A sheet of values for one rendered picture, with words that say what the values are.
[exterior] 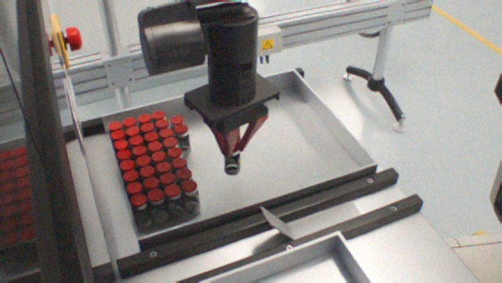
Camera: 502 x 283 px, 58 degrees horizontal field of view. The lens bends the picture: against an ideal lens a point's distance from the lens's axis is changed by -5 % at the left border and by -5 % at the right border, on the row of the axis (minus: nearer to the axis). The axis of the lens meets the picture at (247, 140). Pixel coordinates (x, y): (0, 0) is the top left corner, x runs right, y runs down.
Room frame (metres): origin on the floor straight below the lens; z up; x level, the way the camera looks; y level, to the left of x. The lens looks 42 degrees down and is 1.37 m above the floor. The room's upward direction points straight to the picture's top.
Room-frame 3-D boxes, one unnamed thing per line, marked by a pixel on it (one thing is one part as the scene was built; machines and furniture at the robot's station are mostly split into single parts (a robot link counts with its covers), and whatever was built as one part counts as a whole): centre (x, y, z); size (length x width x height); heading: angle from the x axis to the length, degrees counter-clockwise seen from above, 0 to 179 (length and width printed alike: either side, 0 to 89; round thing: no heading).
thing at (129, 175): (0.46, 0.17, 0.90); 0.18 x 0.02 x 0.05; 23
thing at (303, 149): (0.52, 0.02, 0.90); 0.34 x 0.26 x 0.04; 113
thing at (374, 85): (1.83, -0.61, 0.07); 0.50 x 0.08 x 0.14; 23
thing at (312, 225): (0.39, -0.09, 0.91); 0.14 x 0.03 x 0.06; 113
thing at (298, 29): (1.60, -0.05, 0.49); 1.60 x 0.08 x 0.12; 113
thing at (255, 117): (0.46, 0.02, 0.99); 0.07 x 0.07 x 0.09; 37
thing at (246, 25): (0.46, 0.02, 1.12); 0.07 x 0.06 x 0.07; 113
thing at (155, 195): (0.47, 0.15, 0.90); 0.18 x 0.02 x 0.05; 23
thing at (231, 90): (0.47, 0.02, 1.06); 0.10 x 0.07 x 0.07; 127
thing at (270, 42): (1.53, -0.06, 0.50); 0.12 x 0.05 x 0.09; 113
